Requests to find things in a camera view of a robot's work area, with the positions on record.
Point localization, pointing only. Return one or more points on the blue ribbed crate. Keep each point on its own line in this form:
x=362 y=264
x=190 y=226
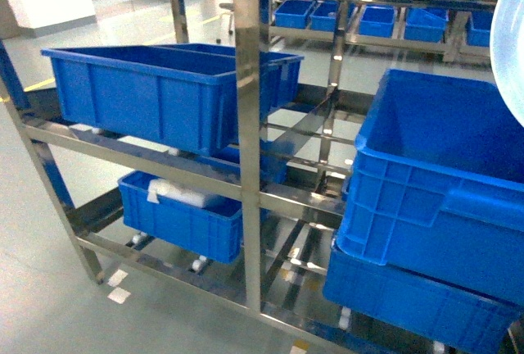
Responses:
x=437 y=184

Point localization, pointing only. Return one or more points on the pale blue round plate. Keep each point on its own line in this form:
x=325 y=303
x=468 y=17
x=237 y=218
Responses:
x=506 y=54

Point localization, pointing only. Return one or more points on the stainless steel shelf rack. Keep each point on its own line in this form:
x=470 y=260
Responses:
x=41 y=128

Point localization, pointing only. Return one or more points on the blue bin lower middle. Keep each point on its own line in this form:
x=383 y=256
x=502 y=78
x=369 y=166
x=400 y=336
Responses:
x=226 y=166

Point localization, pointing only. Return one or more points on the blue bin behind left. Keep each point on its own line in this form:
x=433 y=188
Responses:
x=284 y=73

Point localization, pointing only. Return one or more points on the small blue bin lower left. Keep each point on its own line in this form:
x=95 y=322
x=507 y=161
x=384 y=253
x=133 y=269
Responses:
x=214 y=231

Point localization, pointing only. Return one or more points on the large blue bin left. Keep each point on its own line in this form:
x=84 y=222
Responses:
x=179 y=98

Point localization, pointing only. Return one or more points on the white plastic part in bin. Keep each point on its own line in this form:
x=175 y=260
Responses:
x=159 y=190

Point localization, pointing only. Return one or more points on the far rack blue bin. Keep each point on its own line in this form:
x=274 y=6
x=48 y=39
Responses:
x=294 y=14
x=426 y=24
x=324 y=17
x=479 y=26
x=377 y=21

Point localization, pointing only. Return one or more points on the blue crate under right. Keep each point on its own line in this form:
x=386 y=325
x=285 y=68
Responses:
x=453 y=316

